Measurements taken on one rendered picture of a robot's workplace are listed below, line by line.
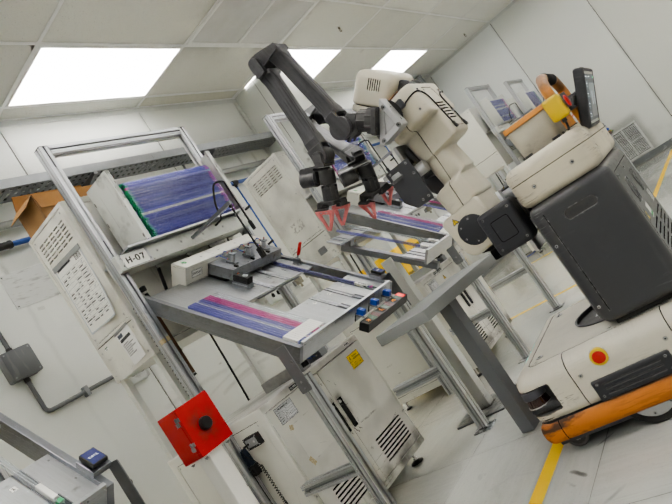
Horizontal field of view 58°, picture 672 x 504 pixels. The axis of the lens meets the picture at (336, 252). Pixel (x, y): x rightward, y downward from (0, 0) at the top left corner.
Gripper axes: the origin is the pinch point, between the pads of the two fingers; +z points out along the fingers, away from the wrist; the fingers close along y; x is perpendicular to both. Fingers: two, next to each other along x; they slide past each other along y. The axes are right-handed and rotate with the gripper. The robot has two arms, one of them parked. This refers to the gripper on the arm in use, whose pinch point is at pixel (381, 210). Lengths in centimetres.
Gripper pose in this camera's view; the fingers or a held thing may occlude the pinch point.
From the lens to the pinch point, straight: 227.2
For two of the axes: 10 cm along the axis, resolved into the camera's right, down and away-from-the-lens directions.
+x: 7.0, 0.5, -7.1
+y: -6.1, 5.6, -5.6
